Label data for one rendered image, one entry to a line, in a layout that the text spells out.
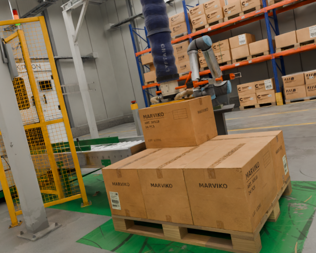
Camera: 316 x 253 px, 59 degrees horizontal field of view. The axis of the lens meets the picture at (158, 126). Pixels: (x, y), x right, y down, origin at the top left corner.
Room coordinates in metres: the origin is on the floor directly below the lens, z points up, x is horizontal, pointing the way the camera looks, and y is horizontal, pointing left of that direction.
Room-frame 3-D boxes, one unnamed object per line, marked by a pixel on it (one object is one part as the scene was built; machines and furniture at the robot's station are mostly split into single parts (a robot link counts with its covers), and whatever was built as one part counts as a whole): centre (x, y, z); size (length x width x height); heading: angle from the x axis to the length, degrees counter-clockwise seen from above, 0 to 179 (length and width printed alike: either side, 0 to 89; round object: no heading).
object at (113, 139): (4.10, 1.14, 0.60); 1.60 x 0.10 x 0.09; 52
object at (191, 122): (2.75, -0.20, 0.74); 0.60 x 0.40 x 0.40; 50
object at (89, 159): (3.42, 1.23, 0.50); 2.31 x 0.05 x 0.19; 52
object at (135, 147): (2.96, 0.10, 0.58); 0.70 x 0.03 x 0.06; 142
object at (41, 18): (3.00, 1.34, 1.05); 0.87 x 0.10 x 2.10; 104
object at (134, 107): (3.71, 0.25, 0.50); 0.07 x 0.07 x 1.00; 52
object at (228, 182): (2.31, -0.25, 0.34); 1.20 x 1.00 x 0.40; 52
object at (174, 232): (2.31, -0.25, 0.07); 1.20 x 1.00 x 0.14; 52
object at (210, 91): (2.84, -0.57, 0.95); 0.12 x 0.09 x 0.12; 61
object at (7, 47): (2.69, 1.25, 1.62); 0.20 x 0.05 x 0.30; 52
